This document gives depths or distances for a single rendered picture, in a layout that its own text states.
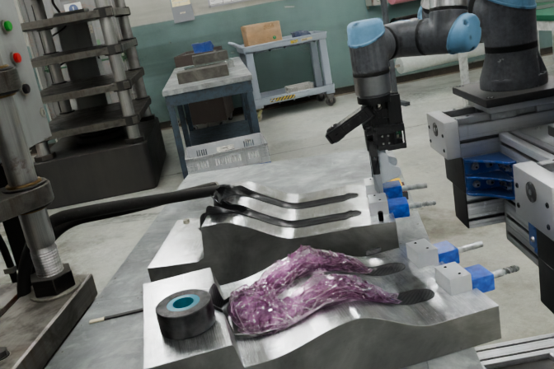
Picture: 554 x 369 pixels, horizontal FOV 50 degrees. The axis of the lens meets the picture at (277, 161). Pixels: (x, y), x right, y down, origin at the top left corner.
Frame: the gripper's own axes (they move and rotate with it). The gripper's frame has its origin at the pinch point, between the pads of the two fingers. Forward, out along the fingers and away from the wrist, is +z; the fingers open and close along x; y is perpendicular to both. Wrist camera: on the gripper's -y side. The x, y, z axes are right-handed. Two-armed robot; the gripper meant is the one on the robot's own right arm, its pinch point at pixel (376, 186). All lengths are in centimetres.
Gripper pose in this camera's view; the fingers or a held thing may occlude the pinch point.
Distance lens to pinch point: 131.9
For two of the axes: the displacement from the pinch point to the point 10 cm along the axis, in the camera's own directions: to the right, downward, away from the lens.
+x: 0.8, -2.8, 9.6
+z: 1.7, 9.5, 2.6
